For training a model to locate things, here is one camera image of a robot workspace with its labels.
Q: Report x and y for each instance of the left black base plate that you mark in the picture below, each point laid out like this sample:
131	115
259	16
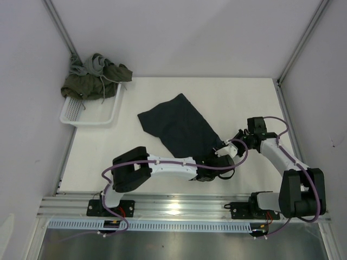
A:
125	209

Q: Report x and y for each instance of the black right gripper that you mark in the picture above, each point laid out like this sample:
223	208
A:
241	151

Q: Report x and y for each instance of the aluminium corner post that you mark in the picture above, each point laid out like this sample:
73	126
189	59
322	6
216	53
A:
60	27
304	39

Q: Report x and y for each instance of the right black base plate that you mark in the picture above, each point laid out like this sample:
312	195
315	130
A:
247	211

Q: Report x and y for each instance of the right aluminium corner post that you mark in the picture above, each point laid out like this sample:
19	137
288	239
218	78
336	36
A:
304	39

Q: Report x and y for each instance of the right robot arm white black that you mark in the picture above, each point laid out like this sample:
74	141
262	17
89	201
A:
302	189

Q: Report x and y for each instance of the aluminium mounting rail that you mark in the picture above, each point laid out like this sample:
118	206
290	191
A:
171	207

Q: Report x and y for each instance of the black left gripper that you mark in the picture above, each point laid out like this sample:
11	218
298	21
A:
212	155

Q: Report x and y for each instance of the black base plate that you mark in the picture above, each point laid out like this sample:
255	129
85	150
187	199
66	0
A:
247	211
125	209

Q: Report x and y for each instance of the olive green shorts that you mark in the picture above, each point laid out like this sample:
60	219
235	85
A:
91	87

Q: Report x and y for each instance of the left aluminium corner post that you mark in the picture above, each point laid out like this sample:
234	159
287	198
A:
60	27

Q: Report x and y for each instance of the white plastic basket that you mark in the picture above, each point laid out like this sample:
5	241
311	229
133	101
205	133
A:
91	113

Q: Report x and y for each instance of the dark navy shorts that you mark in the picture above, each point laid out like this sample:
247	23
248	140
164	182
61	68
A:
181	128

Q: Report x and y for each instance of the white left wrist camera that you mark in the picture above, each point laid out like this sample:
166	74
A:
228	149

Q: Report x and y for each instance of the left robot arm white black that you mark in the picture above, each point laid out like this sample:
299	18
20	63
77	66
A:
133	168

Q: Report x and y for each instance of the slotted grey cable duct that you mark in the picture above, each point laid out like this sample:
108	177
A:
148	225

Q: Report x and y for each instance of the grey shorts with drawstring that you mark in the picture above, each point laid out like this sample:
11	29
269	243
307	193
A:
93	65

